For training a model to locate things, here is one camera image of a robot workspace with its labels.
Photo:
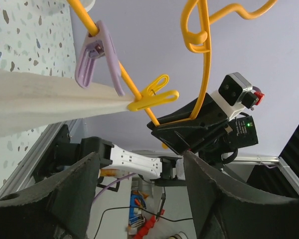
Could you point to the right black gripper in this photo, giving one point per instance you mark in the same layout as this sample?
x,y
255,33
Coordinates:
x,y
193,135

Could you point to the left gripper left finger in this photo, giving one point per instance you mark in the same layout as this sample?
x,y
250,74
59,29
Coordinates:
x,y
55,208

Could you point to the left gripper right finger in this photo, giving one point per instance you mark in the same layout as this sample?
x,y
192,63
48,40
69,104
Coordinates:
x,y
225,208

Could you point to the orange plastic hanger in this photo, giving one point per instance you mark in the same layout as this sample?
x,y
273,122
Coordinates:
x,y
148,40

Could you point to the white underwear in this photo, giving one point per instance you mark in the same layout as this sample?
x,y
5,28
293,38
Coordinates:
x,y
29,100

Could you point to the purple clothespin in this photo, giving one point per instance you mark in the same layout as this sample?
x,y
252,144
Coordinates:
x,y
94,48

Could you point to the yellow clothespin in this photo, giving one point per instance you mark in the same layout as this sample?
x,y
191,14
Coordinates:
x,y
150,96

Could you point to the white laundry basket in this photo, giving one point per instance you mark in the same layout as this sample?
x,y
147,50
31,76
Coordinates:
x,y
88,4

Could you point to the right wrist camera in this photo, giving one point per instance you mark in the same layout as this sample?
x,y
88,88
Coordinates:
x,y
235,94

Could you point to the aluminium mounting rail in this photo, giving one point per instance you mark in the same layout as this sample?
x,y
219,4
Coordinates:
x,y
20,154

